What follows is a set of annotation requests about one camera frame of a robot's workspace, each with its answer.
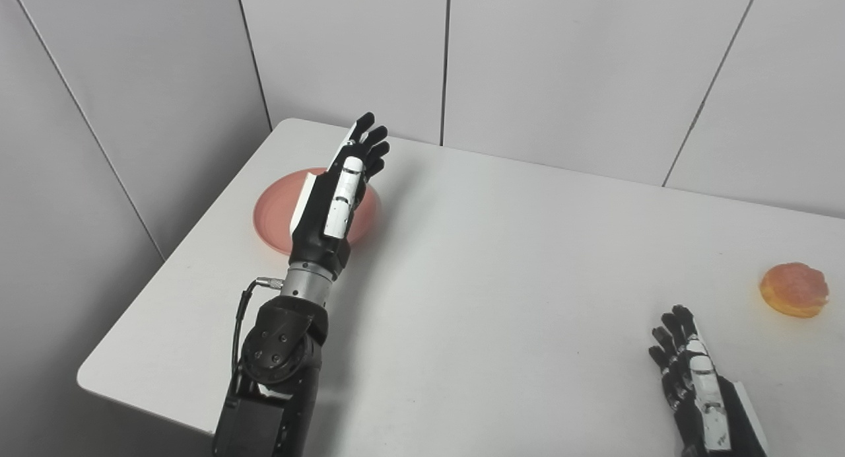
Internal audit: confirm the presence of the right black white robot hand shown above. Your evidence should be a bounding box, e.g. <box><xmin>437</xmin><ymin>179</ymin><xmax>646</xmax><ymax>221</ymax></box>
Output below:
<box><xmin>648</xmin><ymin>304</ymin><xmax>770</xmax><ymax>457</ymax></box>

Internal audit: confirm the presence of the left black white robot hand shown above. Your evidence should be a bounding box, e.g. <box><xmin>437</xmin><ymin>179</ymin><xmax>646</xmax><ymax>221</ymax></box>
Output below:
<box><xmin>288</xmin><ymin>112</ymin><xmax>391</xmax><ymax>281</ymax></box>

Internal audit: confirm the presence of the pink round plate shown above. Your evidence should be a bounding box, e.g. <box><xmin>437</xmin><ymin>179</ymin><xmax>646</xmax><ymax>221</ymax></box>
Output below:
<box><xmin>253</xmin><ymin>168</ymin><xmax>381</xmax><ymax>256</ymax></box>

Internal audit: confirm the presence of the orange cream puff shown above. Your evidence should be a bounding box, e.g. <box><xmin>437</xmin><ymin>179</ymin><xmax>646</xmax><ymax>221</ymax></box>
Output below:
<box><xmin>759</xmin><ymin>262</ymin><xmax>830</xmax><ymax>319</ymax></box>

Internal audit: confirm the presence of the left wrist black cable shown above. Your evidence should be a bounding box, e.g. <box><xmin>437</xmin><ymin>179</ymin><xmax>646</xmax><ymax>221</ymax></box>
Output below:
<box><xmin>230</xmin><ymin>276</ymin><xmax>285</xmax><ymax>382</ymax></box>

